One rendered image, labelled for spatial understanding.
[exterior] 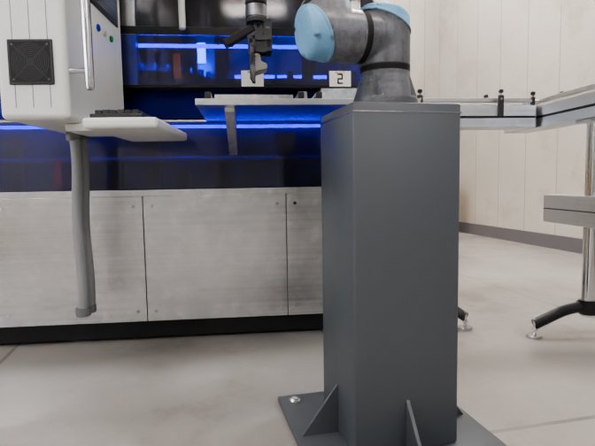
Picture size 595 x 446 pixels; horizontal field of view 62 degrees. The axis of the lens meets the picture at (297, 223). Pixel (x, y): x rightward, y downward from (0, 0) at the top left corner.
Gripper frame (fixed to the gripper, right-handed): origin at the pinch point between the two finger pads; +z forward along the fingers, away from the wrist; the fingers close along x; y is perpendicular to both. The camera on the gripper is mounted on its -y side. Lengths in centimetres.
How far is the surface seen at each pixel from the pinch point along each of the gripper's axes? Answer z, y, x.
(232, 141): 20.9, -7.3, 5.6
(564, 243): 87, 263, 214
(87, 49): 1, -44, -36
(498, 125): 12, 106, 30
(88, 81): 9, -43, -36
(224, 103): 12.2, -8.6, -21.1
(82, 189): 38, -57, -3
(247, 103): 12.2, -1.7, -21.1
